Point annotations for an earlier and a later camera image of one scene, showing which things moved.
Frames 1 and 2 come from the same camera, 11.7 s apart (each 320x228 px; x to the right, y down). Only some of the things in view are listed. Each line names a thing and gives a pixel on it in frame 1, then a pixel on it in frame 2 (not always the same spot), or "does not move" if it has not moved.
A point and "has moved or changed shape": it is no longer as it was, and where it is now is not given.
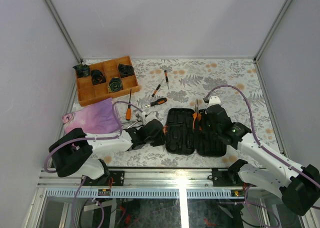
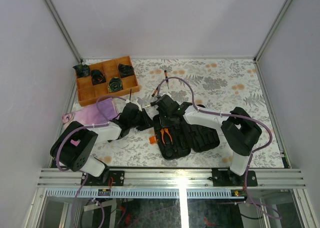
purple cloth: (98, 118) does not move
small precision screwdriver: (152, 95) has moved or changed shape
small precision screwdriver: (166, 78) does not move
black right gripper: (206, 115) → (164, 123)
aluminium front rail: (136, 178) does not move
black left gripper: (161, 141) → (148, 122)
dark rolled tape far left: (82, 70) does not move
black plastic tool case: (181, 138) has moved or changed shape
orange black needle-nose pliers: (197, 114) has moved or changed shape
